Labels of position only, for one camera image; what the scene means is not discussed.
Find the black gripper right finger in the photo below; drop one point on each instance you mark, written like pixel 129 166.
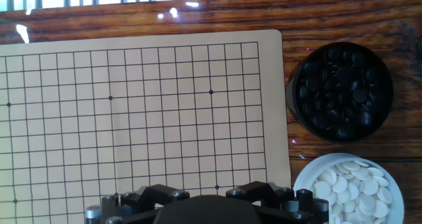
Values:
pixel 287 207

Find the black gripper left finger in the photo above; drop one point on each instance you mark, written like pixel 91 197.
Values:
pixel 132 207

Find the beige go board mat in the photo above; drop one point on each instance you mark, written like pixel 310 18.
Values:
pixel 132 118

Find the white round stone bowl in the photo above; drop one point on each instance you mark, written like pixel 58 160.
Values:
pixel 305 176

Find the heap of white go stones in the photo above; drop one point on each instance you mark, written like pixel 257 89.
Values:
pixel 356 187

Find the black round stone bowl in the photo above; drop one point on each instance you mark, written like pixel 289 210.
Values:
pixel 291 95

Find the heap of black go stones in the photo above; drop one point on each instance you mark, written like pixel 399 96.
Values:
pixel 339 92

